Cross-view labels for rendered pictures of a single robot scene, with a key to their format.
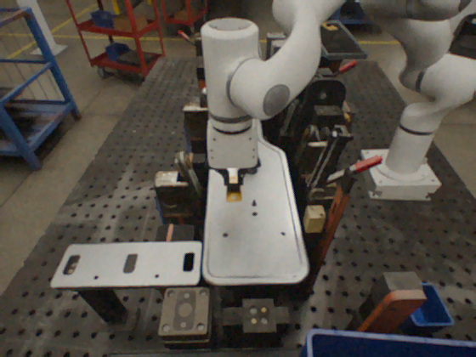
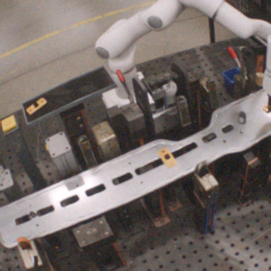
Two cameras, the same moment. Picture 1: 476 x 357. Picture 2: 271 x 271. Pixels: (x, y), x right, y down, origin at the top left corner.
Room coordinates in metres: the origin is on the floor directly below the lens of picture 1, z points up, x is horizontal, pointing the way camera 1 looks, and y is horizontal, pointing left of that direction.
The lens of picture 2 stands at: (1.23, 0.77, 2.10)
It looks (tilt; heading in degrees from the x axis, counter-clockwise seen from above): 49 degrees down; 255
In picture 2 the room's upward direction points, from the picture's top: 12 degrees counter-clockwise
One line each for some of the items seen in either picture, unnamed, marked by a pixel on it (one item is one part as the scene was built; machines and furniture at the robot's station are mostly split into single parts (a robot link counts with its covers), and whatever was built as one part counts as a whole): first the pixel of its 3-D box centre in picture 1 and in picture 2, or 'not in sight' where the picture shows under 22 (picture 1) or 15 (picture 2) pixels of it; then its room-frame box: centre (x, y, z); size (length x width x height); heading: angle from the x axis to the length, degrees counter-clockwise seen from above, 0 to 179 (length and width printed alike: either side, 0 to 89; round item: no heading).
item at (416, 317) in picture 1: (416, 309); (233, 80); (0.30, -0.48, 0.74); 0.11 x 0.10 x 0.09; 1
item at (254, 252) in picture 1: (245, 105); (163, 162); (0.94, -0.02, 1.00); 1.38 x 0.22 x 0.02; 1
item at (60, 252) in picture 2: not in sight; (47, 233); (1.45, -0.01, 0.84); 0.11 x 0.06 x 0.29; 91
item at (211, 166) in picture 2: not in sight; (209, 162); (0.74, -0.03, 0.84); 0.12 x 0.05 x 0.29; 91
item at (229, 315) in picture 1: (252, 341); not in sight; (0.19, -0.03, 0.85); 0.12 x 0.03 x 0.30; 91
